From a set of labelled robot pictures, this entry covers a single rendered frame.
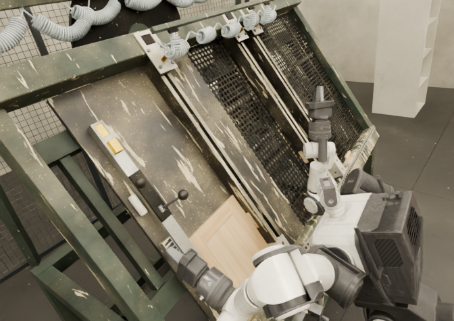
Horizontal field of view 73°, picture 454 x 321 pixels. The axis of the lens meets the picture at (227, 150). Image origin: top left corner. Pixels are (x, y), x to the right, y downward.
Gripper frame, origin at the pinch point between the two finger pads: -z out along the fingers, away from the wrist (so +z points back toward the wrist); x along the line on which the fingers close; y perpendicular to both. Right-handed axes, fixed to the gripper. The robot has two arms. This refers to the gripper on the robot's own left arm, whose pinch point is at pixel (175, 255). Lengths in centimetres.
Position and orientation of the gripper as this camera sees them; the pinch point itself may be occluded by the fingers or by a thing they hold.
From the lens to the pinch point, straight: 96.5
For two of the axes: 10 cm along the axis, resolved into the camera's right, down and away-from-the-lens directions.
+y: 5.6, -4.7, 6.8
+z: 8.0, 5.0, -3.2
